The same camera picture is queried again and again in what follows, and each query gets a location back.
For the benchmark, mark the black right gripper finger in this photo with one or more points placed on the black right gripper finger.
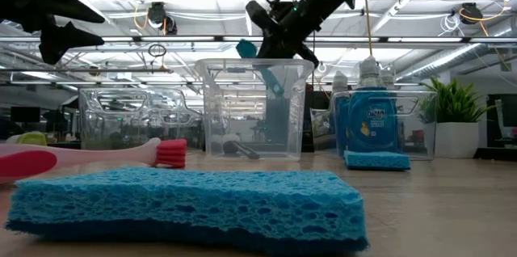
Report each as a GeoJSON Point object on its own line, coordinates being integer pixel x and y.
{"type": "Point", "coordinates": [282, 45]}

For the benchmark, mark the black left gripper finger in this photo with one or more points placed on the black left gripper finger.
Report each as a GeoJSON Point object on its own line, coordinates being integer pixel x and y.
{"type": "Point", "coordinates": [60, 36]}
{"type": "Point", "coordinates": [68, 8]}

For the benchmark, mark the teal dish brush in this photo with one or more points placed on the teal dish brush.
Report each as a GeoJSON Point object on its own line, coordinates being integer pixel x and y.
{"type": "Point", "coordinates": [246, 49]}

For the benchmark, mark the tall clear plastic bin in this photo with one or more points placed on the tall clear plastic bin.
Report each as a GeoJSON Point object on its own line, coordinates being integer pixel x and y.
{"type": "Point", "coordinates": [299, 87]}

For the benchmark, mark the blue dish soap bottle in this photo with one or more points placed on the blue dish soap bottle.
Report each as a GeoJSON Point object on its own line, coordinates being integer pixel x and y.
{"type": "Point", "coordinates": [371, 119]}
{"type": "Point", "coordinates": [341, 123]}
{"type": "Point", "coordinates": [387, 77]}

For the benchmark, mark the green dish brush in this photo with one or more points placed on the green dish brush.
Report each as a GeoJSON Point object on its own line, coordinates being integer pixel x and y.
{"type": "Point", "coordinates": [34, 139]}

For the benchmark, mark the grey spoon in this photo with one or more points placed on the grey spoon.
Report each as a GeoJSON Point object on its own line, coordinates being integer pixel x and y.
{"type": "Point", "coordinates": [246, 152]}

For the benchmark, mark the red and pink dish brush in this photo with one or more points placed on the red and pink dish brush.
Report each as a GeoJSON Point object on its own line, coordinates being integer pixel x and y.
{"type": "Point", "coordinates": [81, 156]}

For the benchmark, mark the blue sponge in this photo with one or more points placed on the blue sponge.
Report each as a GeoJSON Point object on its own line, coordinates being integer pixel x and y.
{"type": "Point", "coordinates": [182, 204]}
{"type": "Point", "coordinates": [377, 161]}

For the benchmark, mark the black monitor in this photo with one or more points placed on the black monitor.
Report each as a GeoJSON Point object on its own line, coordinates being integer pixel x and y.
{"type": "Point", "coordinates": [511, 111]}
{"type": "Point", "coordinates": [24, 114]}

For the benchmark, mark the green plant in white pot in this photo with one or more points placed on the green plant in white pot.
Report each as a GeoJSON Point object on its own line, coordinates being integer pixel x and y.
{"type": "Point", "coordinates": [456, 136]}

